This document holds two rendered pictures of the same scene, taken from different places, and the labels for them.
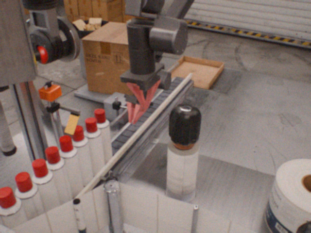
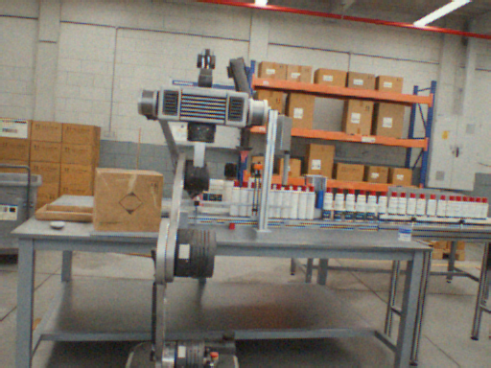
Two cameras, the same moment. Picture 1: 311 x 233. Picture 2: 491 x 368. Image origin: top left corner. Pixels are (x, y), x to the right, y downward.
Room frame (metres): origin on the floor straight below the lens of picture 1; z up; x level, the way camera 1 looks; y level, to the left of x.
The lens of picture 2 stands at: (2.36, 2.17, 1.29)
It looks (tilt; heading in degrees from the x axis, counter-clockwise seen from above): 5 degrees down; 230
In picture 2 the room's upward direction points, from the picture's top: 5 degrees clockwise
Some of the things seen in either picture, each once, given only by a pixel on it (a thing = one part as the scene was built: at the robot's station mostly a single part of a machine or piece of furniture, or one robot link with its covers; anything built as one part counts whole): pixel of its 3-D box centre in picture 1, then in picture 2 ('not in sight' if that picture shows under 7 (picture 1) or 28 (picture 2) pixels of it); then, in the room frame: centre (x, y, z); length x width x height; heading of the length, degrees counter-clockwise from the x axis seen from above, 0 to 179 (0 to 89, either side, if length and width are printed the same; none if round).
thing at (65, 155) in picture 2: not in sight; (51, 175); (0.69, -3.86, 0.70); 1.20 x 0.82 x 1.39; 153
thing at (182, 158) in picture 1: (182, 154); (229, 185); (0.64, -0.08, 1.03); 0.09 x 0.09 x 0.30
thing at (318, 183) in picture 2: not in sight; (312, 196); (0.27, 0.31, 1.01); 0.14 x 0.13 x 0.26; 154
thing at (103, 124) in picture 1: (102, 138); (235, 197); (0.78, 0.17, 0.98); 0.05 x 0.05 x 0.20
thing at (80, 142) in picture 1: (81, 156); (252, 199); (0.69, 0.22, 0.98); 0.05 x 0.05 x 0.20
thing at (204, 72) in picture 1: (195, 71); (70, 213); (1.59, -0.23, 0.85); 0.30 x 0.26 x 0.04; 154
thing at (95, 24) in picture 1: (92, 33); not in sight; (3.41, 0.71, 0.50); 0.42 x 0.41 x 0.28; 147
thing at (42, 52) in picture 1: (40, 55); not in sight; (0.62, 0.25, 1.33); 0.04 x 0.03 x 0.04; 29
